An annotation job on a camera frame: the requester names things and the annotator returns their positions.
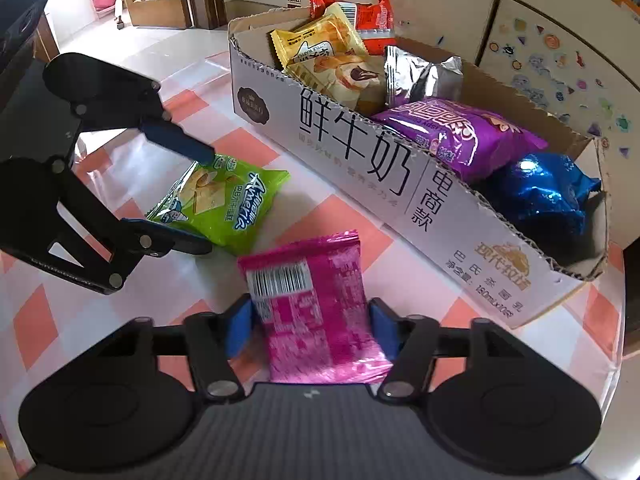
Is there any blue foil snack bag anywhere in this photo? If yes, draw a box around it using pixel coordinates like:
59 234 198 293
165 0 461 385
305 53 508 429
475 153 601 248

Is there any purple snack bag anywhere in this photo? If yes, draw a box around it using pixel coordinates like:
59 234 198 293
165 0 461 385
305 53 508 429
373 98 548 183

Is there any cream wooden cabinet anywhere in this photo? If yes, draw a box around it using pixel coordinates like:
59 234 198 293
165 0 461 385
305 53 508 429
286 0 640 252

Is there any silver foil snack packet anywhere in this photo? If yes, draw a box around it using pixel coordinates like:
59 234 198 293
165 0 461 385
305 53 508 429
384 46 463 108

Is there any white cardboard milk box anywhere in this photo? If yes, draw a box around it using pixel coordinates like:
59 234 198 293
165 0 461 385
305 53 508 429
228 9 610 327

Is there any cream croissant packet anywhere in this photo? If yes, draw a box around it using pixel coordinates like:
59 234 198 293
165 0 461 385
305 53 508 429
270 2 386 116

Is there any red snack bag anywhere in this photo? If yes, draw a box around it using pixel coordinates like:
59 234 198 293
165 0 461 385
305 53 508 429
309 0 396 55

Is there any pink snack packet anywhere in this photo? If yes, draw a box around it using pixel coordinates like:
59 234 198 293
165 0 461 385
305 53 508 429
239 230 390 384

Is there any green cracker packet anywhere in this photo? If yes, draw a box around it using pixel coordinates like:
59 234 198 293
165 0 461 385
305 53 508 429
146 154 290 257

